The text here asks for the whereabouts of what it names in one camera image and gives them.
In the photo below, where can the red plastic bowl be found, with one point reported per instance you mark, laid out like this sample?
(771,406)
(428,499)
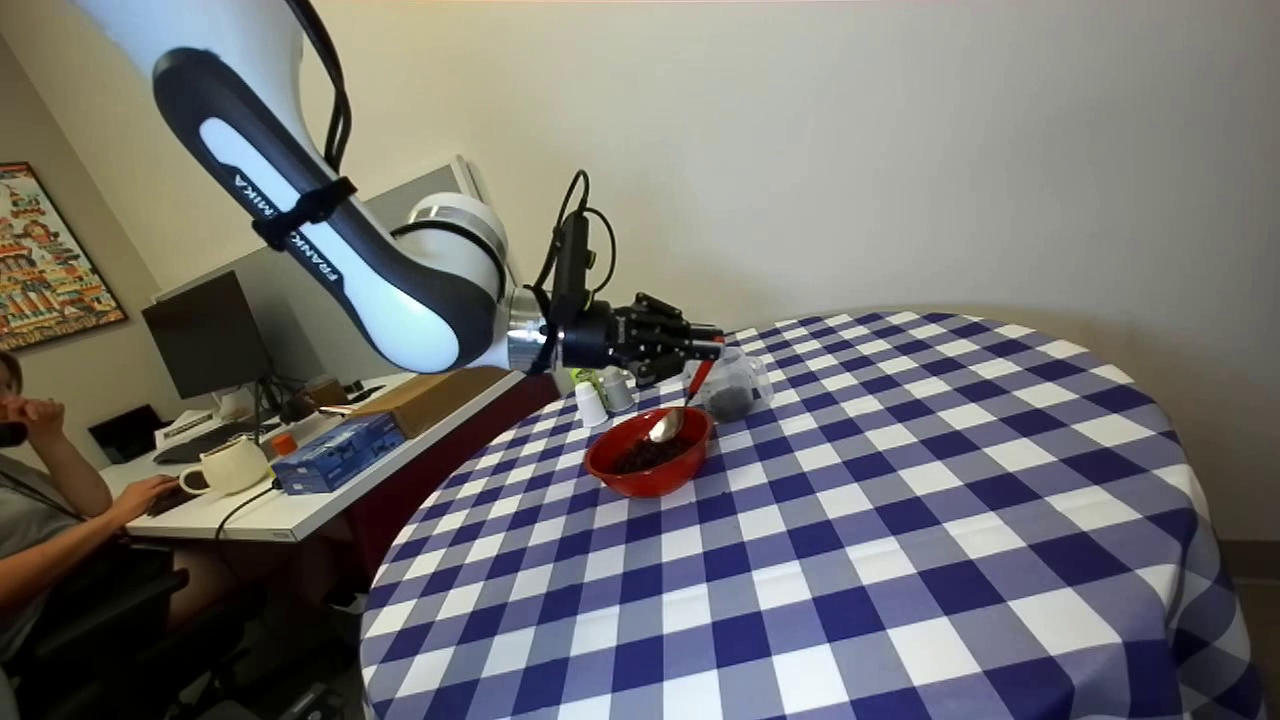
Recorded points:
(650,454)

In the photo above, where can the white office desk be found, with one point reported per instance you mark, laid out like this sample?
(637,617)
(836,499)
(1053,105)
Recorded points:
(274,518)

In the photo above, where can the blue box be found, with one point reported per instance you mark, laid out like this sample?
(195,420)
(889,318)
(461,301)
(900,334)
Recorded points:
(339,454)

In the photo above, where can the black office chair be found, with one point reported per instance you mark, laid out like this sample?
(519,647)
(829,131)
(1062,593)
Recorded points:
(146,623)

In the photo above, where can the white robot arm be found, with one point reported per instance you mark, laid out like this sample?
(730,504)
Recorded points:
(259,98)

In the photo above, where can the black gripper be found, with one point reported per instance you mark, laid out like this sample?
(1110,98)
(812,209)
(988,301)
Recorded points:
(645,339)

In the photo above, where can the seated person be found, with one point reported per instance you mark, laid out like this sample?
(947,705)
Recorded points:
(62,530)

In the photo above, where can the blue white checkered tablecloth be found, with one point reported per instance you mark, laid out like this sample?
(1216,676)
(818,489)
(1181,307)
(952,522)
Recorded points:
(933,518)

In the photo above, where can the metal spoon red handle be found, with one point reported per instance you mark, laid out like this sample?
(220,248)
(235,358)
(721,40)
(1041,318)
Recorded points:
(678,406)

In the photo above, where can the cardboard box on desk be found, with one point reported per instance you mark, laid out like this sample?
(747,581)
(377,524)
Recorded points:
(422,402)

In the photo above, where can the grey desk partition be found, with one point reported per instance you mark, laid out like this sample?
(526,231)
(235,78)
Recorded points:
(298,322)

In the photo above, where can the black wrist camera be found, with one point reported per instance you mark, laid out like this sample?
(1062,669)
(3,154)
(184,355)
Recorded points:
(560,285)

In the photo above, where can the black computer monitor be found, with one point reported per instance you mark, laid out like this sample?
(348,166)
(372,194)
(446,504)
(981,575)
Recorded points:
(209,339)

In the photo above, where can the white mug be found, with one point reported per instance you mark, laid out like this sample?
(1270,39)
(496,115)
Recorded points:
(226,470)

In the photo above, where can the green bottle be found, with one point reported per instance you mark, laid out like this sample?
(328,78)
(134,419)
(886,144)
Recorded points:
(591,406)

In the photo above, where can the framed wall picture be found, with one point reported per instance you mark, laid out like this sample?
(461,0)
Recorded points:
(49,285)

